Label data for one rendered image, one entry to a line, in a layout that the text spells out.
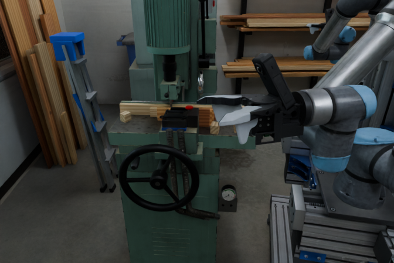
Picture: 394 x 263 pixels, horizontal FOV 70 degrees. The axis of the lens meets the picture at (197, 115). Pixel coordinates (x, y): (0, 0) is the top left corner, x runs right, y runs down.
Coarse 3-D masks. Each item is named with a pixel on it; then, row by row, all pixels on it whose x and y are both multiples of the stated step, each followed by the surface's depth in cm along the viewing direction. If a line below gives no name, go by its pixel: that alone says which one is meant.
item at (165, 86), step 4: (176, 76) 127; (180, 76) 128; (164, 80) 121; (176, 80) 121; (180, 80) 129; (160, 84) 117; (164, 84) 117; (168, 84) 117; (172, 84) 117; (176, 84) 117; (160, 88) 118; (164, 88) 118; (168, 88) 117; (172, 88) 117; (176, 88) 118; (180, 88) 129; (164, 92) 118; (172, 92) 118; (176, 92) 118; (172, 96) 119; (176, 96) 119
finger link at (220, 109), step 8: (208, 96) 59; (216, 96) 58; (224, 96) 58; (232, 96) 58; (240, 96) 58; (216, 104) 58; (224, 104) 58; (232, 104) 57; (240, 104) 58; (216, 112) 60; (224, 112) 59; (216, 120) 60
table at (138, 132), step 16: (112, 128) 118; (128, 128) 118; (144, 128) 118; (208, 128) 118; (224, 128) 118; (112, 144) 117; (128, 144) 116; (144, 144) 116; (208, 144) 114; (224, 144) 114; (240, 144) 113
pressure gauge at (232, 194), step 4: (224, 188) 116; (228, 188) 115; (232, 188) 116; (224, 192) 116; (228, 192) 116; (232, 192) 116; (224, 196) 117; (228, 196) 117; (232, 196) 117; (228, 200) 117
